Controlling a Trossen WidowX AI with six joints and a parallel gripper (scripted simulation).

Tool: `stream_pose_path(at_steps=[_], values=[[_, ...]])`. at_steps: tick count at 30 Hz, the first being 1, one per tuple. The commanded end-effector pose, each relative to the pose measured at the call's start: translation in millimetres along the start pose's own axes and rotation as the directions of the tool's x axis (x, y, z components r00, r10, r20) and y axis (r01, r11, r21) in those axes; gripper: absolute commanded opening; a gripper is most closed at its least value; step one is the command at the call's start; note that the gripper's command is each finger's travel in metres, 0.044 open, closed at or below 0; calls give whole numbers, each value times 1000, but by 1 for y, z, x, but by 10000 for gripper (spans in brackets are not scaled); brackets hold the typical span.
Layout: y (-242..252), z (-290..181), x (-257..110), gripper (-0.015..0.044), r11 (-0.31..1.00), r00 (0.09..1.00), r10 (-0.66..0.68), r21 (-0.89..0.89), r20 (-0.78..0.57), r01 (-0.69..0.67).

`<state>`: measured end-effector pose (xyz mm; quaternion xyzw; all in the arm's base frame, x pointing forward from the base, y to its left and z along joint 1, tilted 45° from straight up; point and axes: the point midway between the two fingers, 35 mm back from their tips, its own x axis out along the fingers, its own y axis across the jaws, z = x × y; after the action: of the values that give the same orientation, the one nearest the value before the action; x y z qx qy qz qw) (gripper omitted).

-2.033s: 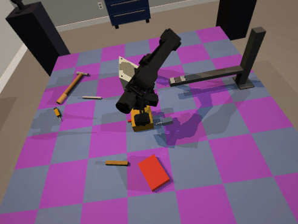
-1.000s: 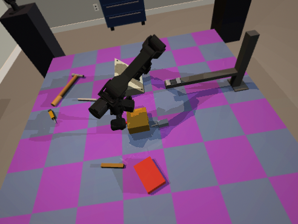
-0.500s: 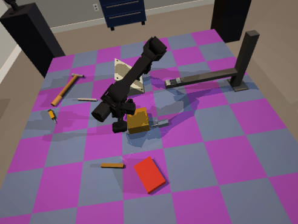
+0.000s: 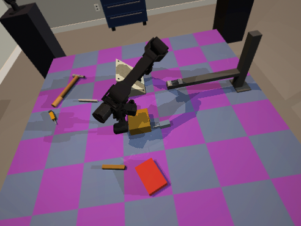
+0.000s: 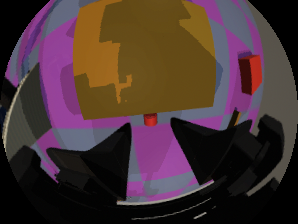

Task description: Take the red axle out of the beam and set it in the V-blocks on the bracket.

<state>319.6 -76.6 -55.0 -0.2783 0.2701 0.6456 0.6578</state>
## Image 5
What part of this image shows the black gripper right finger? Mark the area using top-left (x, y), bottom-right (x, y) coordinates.
top-left (170, 117), bottom-right (253, 186)

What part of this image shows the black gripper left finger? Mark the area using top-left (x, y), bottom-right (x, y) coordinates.
top-left (45, 123), bottom-right (132, 201)

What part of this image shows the red cylindrical rod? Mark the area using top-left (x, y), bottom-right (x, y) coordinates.
top-left (144, 113), bottom-right (157, 127)

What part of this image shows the orange flat bar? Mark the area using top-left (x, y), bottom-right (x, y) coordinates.
top-left (226, 111), bottom-right (241, 129)

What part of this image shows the red rectangular block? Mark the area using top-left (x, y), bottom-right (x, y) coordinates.
top-left (238, 55), bottom-right (262, 96)

